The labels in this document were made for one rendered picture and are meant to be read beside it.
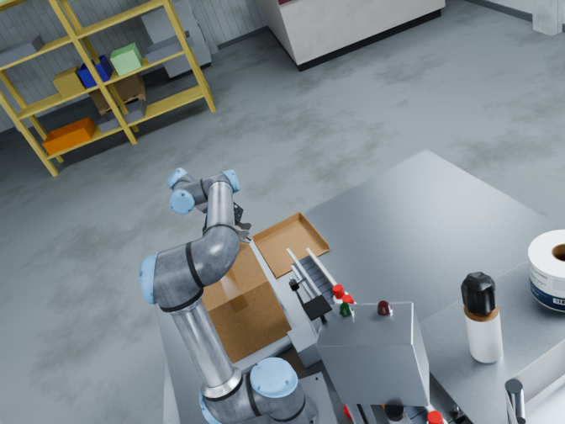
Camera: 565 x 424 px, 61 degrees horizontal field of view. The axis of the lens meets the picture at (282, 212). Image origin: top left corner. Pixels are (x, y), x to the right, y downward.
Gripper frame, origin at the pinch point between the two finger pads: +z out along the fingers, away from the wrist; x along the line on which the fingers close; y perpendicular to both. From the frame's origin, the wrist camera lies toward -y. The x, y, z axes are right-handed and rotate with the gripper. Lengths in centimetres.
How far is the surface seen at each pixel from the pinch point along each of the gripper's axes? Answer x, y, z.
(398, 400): -75, 54, 10
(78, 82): 377, -281, -119
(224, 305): -26.7, -5.3, 1.7
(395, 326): -71, 64, -4
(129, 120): 385, -284, -47
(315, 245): 28.3, -1.4, 34.8
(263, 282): -19.4, 6.6, 6.7
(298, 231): 40, -10, 31
